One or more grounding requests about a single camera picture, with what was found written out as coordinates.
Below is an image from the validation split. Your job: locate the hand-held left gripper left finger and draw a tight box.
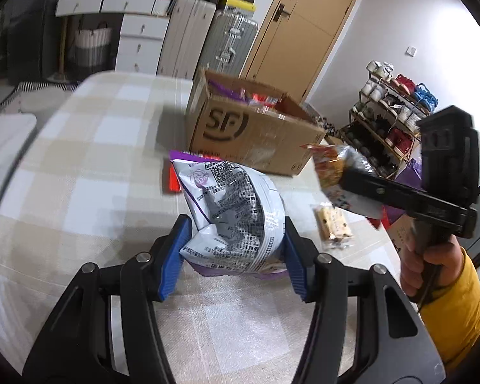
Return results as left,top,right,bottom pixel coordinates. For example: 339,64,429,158
22,214,193,384

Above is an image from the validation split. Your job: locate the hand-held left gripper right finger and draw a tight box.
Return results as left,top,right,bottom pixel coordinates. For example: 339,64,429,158
282,216,447,384

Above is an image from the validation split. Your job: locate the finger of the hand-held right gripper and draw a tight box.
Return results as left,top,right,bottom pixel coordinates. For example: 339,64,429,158
338,167,421,213

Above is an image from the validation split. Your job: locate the orange silver snack bag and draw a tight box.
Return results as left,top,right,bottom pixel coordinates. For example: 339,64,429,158
300,143,385,221

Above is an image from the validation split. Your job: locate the silver purple snack bag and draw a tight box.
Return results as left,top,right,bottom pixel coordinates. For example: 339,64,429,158
169,150,287,279

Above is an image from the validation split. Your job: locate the brown cardboard box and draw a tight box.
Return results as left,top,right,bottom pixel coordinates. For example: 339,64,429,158
185,69,329,177

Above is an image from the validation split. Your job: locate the person's yellow-sleeved right forearm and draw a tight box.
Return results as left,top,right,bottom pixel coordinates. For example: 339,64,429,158
419,248,480,373

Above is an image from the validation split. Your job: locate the person's right hand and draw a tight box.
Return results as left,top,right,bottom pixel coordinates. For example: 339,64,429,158
400,238,465,301

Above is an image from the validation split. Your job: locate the pale cardboard carton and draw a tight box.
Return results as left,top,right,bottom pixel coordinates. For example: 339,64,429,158
386,212,415,255

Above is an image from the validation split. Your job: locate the small beige biscuit packet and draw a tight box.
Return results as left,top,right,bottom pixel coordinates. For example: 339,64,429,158
311,203,355,251

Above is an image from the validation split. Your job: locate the wooden shoe rack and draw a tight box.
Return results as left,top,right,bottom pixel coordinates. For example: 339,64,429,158
339,62,441,179

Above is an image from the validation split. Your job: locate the blue sneakers pair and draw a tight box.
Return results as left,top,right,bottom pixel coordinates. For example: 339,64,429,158
413,83,441,113

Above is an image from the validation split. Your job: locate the red snack packet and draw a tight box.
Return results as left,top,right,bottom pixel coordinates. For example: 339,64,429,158
165,157,183,195

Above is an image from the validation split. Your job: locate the row of dark shoes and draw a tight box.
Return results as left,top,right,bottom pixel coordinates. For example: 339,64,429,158
303,103,345,145

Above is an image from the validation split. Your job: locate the red sneakers pair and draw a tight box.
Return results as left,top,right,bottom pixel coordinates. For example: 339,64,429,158
394,74,419,95

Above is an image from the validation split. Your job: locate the white shoes pair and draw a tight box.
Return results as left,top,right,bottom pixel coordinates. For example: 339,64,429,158
365,60,395,81

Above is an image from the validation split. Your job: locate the heap of boxed snack packets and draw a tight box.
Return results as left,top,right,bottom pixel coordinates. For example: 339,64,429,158
207,79,289,117

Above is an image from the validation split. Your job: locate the wooden door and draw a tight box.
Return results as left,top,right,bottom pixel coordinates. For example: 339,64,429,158
240,0,367,104

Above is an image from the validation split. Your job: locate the silver ribbed suitcase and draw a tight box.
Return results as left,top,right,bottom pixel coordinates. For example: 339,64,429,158
202,8,260,77

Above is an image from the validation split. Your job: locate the striped grey rug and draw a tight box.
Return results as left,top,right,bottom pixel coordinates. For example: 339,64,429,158
0,80,81,117

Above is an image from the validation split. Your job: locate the white desk with drawers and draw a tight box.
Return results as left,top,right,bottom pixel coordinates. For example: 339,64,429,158
55,0,173,75

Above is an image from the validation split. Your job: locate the white ribbed suitcase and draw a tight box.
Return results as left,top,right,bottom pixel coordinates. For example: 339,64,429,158
157,0,217,81

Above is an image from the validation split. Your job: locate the grey white laundry basket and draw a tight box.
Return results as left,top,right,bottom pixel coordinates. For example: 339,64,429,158
72,23,113,69

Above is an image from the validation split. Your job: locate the yellow box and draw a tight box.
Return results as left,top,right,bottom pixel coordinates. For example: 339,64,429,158
219,0,257,13

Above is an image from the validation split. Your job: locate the dark grey refrigerator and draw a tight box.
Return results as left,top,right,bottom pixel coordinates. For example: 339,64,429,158
0,0,67,85

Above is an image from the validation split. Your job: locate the black cable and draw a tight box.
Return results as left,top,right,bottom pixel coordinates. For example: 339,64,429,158
416,274,438,315

